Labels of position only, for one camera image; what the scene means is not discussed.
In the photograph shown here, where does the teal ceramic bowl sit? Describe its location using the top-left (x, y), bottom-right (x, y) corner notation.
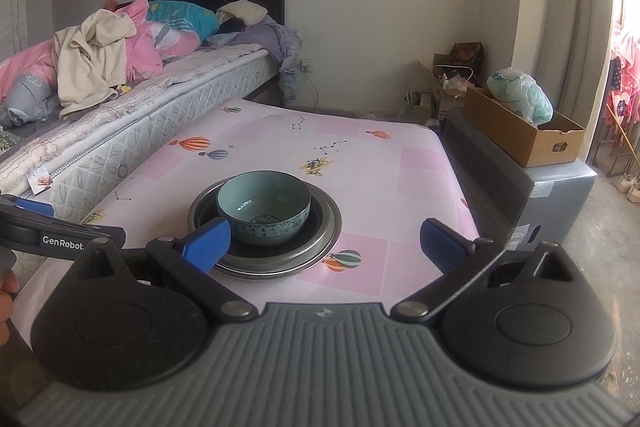
top-left (216, 170), bottom-right (311, 246)

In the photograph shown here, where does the small steel bowl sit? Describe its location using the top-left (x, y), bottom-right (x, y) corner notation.
top-left (215, 183), bottom-right (342, 280)

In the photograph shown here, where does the person's left hand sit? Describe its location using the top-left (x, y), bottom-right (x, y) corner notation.
top-left (0, 271), bottom-right (20, 346)

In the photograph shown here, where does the white quilted mattress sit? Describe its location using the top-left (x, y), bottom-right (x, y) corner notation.
top-left (1, 44), bottom-right (278, 221)

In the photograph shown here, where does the grey box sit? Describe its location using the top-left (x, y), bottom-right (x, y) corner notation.
top-left (441, 106), bottom-right (599, 253)

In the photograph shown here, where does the pink quilt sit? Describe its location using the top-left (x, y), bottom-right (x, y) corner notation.
top-left (1, 0), bottom-right (206, 129)

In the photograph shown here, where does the long cardboard box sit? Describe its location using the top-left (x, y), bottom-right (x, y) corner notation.
top-left (462, 88), bottom-right (585, 168)

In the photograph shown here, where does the teal plastic bag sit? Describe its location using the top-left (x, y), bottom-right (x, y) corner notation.
top-left (487, 67), bottom-right (554, 127)

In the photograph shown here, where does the cream garment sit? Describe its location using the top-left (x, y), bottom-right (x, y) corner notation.
top-left (51, 9), bottom-right (137, 118)

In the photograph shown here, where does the open cardboard box with clutter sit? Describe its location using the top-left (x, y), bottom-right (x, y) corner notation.
top-left (400, 42), bottom-right (485, 126)

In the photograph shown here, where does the purple blanket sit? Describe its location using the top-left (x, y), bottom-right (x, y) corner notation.
top-left (205, 15), bottom-right (303, 105)

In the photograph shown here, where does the teal patterned pillow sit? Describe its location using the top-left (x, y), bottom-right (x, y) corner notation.
top-left (146, 0), bottom-right (219, 41)

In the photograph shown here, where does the white power cable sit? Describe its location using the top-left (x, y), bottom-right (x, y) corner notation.
top-left (299, 60), bottom-right (324, 113)

